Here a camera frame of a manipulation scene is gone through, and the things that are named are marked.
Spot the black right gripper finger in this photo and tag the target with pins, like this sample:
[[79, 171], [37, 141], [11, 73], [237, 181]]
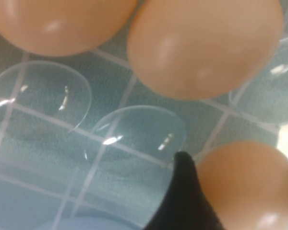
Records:
[[184, 203]]

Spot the beige egg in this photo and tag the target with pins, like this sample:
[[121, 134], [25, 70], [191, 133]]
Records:
[[249, 182], [62, 24], [206, 48]]

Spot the clear plastic egg box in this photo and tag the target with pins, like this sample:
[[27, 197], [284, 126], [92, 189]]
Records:
[[139, 129]]

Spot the clear plastic egg tray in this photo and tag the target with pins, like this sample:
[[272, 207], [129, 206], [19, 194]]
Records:
[[115, 69]]

